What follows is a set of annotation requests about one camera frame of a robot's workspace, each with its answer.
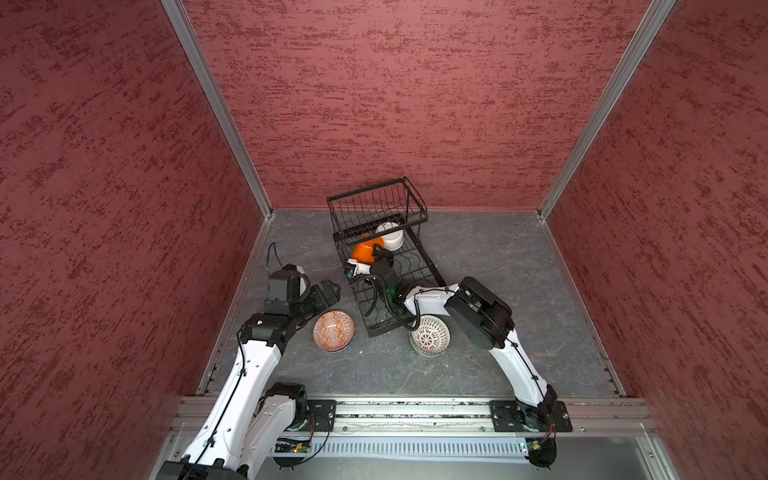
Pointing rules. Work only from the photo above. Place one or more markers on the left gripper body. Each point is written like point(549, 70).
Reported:
point(308, 305)

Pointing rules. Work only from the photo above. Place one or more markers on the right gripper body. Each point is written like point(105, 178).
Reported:
point(388, 295)

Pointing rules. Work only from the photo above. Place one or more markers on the red white patterned bowl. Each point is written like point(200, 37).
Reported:
point(432, 327)

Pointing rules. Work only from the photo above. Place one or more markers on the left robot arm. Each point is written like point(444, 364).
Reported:
point(248, 420)

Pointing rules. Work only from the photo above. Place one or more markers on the orange patterned bowl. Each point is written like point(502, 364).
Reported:
point(333, 331)

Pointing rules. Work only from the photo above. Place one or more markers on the green white patterned bowl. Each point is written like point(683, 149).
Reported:
point(428, 347)

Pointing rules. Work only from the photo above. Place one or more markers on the left controller board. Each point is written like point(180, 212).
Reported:
point(289, 453)

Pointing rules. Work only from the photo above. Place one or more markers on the controller board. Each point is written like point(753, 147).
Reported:
point(541, 453)
point(289, 453)

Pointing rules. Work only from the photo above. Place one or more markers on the right controller board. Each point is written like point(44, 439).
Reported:
point(541, 453)

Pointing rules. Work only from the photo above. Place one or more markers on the black wire dish rack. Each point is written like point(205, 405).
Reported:
point(360, 211)

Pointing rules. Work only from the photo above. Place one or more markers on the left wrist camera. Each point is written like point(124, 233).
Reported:
point(289, 284)

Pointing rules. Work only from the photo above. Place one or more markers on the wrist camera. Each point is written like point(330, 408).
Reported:
point(352, 270)
point(289, 284)

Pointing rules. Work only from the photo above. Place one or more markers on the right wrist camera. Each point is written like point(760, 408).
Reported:
point(352, 270)

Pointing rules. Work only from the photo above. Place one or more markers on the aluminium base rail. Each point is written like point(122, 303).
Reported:
point(426, 427)

